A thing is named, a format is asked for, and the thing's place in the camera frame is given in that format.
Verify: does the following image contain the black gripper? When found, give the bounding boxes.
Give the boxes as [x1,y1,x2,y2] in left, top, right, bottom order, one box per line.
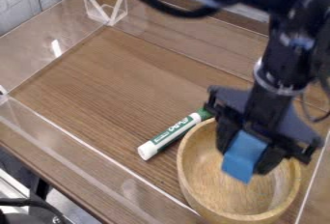
[203,85,323,175]

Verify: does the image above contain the blue rectangular block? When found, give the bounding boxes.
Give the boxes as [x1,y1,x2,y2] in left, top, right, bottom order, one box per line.
[222,130,267,184]

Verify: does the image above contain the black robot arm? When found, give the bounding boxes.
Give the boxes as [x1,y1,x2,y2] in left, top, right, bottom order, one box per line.
[202,0,330,181]

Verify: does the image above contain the brown wooden bowl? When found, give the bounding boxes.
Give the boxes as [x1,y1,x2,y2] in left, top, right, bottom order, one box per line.
[176,119,302,224]

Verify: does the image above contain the green white marker pen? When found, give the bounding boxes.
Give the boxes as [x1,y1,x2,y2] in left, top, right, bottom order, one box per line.
[136,108,212,160]

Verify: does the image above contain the black metal table leg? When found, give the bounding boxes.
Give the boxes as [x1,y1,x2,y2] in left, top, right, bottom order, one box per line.
[33,178,51,200]

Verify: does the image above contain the clear acrylic corner bracket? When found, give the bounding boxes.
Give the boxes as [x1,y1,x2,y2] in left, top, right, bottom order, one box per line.
[84,0,128,27]

